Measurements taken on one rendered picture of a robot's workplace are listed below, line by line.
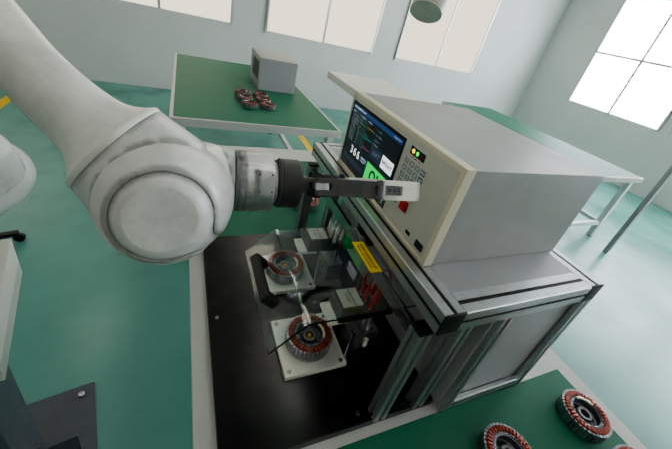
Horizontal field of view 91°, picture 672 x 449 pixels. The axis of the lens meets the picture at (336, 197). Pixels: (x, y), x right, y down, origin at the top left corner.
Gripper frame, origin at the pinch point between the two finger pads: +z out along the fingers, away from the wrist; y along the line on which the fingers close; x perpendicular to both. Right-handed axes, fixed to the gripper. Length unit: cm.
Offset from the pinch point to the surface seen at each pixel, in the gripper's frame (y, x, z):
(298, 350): -18.7, -38.3, -9.8
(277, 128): -167, 29, 7
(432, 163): 1.0, 4.9, 7.5
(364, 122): -24.0, 15.0, 4.9
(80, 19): -433, 165, -187
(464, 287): 4.7, -16.8, 13.9
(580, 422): 2, -53, 55
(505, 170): 7.6, 4.4, 17.6
